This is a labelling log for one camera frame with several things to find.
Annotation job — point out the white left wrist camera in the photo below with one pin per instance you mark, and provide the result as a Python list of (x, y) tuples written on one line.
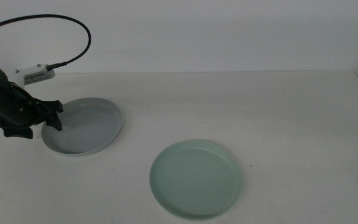
[(34, 74)]

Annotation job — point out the grey shallow bowl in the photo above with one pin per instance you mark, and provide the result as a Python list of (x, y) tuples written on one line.
[(89, 127)]

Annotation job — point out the pale green shallow bowl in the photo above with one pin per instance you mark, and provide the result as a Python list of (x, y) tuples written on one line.
[(196, 179)]

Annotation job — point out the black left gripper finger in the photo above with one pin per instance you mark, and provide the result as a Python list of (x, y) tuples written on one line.
[(19, 132), (55, 122)]

